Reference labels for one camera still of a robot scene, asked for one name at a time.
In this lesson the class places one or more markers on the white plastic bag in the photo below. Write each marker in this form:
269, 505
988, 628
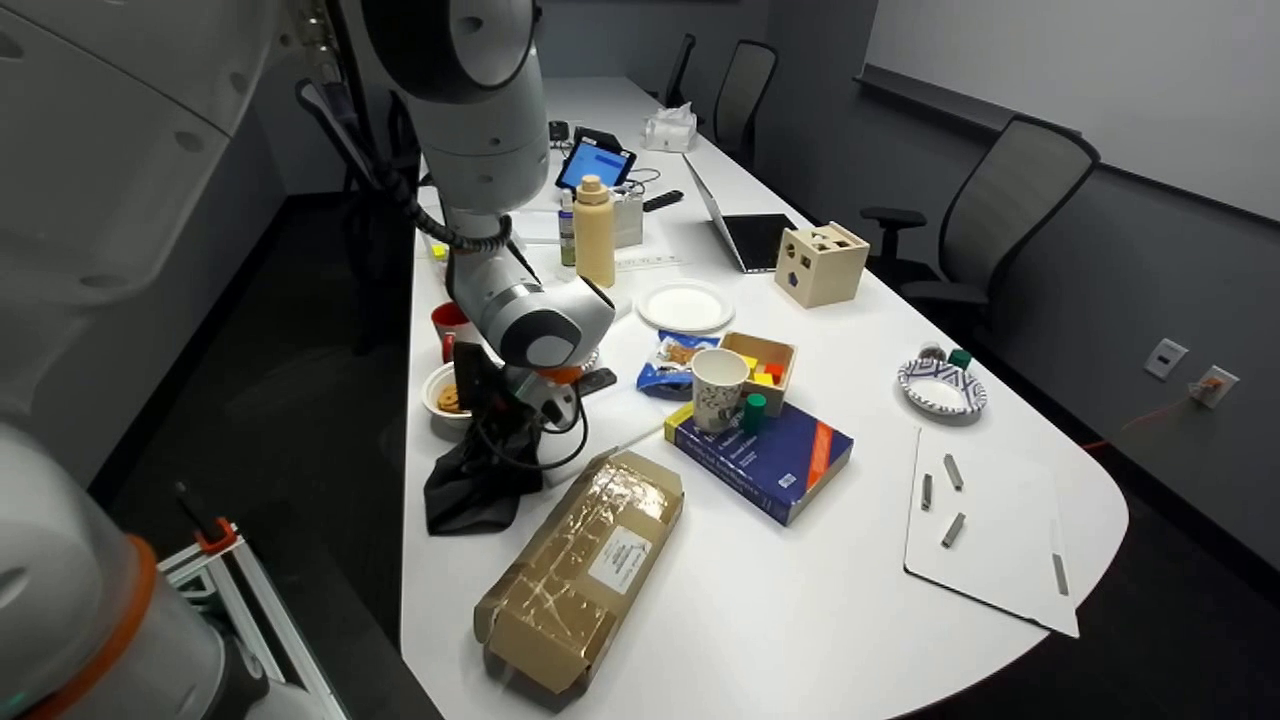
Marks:
669, 131

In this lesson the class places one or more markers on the blue book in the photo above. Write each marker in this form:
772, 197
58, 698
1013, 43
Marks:
761, 463

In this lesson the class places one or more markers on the red mug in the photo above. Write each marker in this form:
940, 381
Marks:
447, 323

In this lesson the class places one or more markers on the small grey dish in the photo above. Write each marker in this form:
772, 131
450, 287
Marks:
922, 394

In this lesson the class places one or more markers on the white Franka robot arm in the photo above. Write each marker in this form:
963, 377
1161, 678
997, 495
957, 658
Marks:
483, 120

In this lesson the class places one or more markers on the beige plastic bottle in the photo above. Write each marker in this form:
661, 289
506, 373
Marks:
594, 242

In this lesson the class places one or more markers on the white wall outlet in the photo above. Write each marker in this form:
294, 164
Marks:
1215, 386
1165, 357

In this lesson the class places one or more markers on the patterned paper cup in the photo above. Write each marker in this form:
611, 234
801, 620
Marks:
718, 390

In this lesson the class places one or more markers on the wooden cube with holes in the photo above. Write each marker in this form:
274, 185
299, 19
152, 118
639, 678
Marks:
820, 267

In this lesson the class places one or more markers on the dark grey cloth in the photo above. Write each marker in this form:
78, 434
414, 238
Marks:
483, 495

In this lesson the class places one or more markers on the grey metal bar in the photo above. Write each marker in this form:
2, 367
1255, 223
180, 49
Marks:
927, 495
955, 475

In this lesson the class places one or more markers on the white flat board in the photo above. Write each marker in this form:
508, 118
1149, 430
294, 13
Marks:
992, 532

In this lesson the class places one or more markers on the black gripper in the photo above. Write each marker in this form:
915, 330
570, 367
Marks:
516, 401

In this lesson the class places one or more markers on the white round plate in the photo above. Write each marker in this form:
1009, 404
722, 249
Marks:
687, 311

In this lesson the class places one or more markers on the grey white carton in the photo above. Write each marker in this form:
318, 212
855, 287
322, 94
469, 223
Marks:
629, 223

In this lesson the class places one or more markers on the black tablet with stand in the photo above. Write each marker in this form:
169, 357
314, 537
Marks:
594, 160

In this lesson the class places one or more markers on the white metal frame stand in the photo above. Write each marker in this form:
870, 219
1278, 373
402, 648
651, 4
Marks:
215, 550

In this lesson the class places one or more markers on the grey laptop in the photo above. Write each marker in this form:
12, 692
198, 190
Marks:
745, 242

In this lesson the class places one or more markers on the grey mesh office chair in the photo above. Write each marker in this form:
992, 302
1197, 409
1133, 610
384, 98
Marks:
1006, 185
745, 87
681, 67

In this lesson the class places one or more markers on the brown cardboard box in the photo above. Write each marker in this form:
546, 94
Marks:
581, 574

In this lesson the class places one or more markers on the orange box of blocks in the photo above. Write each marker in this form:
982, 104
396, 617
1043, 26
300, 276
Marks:
770, 362

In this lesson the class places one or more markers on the white bowl of pretzel chips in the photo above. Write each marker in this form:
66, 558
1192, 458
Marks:
442, 399

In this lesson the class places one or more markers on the small green block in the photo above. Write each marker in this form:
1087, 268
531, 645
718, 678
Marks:
957, 357

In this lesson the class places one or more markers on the blue snack packet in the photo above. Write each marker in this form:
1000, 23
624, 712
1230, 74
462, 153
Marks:
664, 377

